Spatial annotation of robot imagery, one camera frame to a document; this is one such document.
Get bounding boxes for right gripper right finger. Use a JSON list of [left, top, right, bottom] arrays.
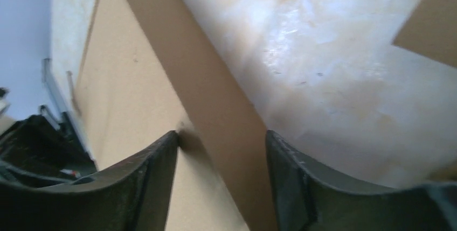
[[266, 130, 456, 230]]

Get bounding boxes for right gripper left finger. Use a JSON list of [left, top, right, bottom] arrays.
[[1, 131, 179, 230]]

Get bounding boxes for cardboard box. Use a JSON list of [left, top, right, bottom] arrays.
[[76, 0, 277, 230]]

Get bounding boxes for stack of cardboard blanks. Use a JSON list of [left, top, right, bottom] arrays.
[[392, 0, 456, 68]]

